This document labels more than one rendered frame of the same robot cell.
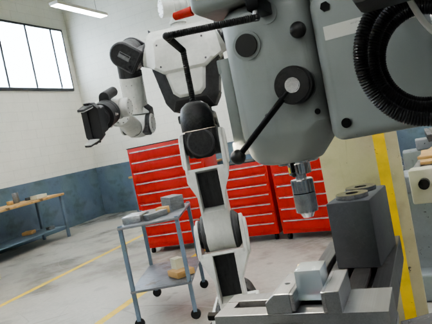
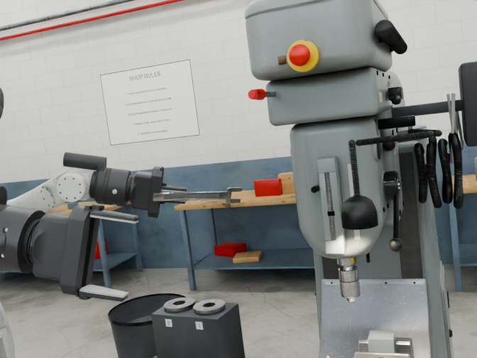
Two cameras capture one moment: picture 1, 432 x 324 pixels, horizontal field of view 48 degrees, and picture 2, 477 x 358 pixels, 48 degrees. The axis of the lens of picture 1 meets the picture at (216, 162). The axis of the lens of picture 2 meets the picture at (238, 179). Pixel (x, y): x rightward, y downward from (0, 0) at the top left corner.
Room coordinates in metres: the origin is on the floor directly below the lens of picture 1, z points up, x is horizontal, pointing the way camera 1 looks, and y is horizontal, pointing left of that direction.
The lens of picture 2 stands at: (1.32, 1.07, 1.66)
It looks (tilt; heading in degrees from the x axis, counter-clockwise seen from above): 6 degrees down; 267
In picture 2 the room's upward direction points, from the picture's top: 7 degrees counter-clockwise
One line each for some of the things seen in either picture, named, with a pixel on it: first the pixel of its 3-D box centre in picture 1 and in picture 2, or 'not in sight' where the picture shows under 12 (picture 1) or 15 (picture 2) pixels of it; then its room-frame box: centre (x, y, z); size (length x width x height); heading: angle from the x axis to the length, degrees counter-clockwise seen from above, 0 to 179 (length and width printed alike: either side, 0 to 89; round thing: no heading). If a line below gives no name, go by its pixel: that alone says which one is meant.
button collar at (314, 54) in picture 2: not in sight; (303, 56); (1.12, 0.04, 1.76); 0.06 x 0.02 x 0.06; 156
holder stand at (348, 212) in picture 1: (362, 222); (198, 337); (1.42, -0.38, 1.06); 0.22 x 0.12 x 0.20; 149
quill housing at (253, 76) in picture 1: (285, 83); (340, 185); (1.02, -0.17, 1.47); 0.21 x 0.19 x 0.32; 156
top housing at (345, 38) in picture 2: not in sight; (326, 41); (1.02, -0.18, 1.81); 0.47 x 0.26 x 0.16; 66
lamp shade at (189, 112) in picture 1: (195, 115); (358, 210); (1.03, 0.02, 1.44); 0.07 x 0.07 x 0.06
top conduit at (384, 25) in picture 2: not in sight; (392, 40); (0.87, -0.14, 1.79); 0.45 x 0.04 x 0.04; 66
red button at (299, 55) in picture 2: not in sight; (299, 55); (1.13, 0.06, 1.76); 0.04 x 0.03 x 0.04; 156
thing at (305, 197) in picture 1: (305, 197); (349, 283); (1.02, -0.17, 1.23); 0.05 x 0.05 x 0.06
